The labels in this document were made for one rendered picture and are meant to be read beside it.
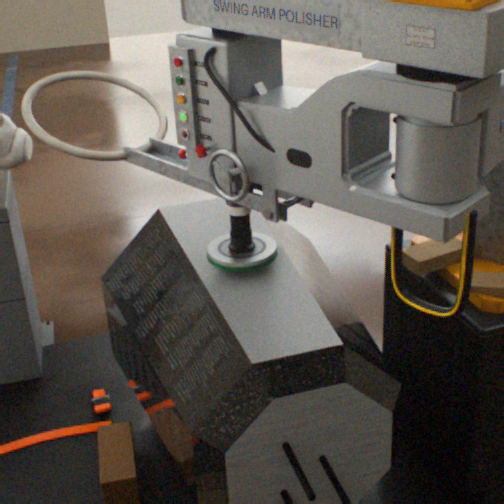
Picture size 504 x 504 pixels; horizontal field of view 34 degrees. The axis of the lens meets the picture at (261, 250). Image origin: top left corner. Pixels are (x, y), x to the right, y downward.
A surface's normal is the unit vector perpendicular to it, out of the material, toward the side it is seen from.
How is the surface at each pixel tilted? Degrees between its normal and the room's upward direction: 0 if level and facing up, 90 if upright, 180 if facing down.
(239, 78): 90
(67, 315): 0
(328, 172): 90
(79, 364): 0
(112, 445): 0
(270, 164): 90
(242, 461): 90
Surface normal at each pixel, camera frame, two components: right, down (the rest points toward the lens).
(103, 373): -0.04, -0.88
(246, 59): 0.74, 0.29
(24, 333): 0.23, 0.44
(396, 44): -0.67, 0.37
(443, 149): -0.06, 0.47
